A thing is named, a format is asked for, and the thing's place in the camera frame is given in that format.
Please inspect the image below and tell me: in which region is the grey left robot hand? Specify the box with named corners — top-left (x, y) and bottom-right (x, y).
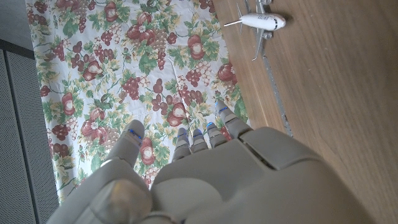
top-left (46, 99), bottom-right (377, 224)

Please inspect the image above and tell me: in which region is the white toy airplane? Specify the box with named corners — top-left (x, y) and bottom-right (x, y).
top-left (223, 0), bottom-right (287, 62)

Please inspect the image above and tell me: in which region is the floral fruit print backdrop cloth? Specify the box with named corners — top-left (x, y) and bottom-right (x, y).
top-left (24, 0), bottom-right (249, 203)

